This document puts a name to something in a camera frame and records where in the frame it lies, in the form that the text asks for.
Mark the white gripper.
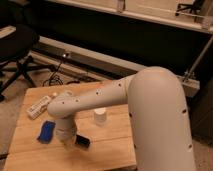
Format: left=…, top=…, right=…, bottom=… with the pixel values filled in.
left=55, top=116, right=77, bottom=146

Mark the black eraser block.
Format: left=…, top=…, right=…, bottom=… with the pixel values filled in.
left=76, top=135, right=90, bottom=148

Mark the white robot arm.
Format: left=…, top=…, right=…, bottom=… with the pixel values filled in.
left=47, top=66, right=196, bottom=171

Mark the blue sponge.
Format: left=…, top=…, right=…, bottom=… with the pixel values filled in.
left=37, top=121, right=55, bottom=144

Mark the white remote control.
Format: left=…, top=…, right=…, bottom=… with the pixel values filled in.
left=27, top=96, right=52, bottom=119

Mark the black office chair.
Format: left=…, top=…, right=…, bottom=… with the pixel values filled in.
left=0, top=24, right=56, bottom=102

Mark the distant office chair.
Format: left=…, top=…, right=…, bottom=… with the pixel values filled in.
left=175, top=0, right=204, bottom=16

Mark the black cable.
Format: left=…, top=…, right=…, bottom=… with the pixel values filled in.
left=41, top=53, right=83, bottom=88

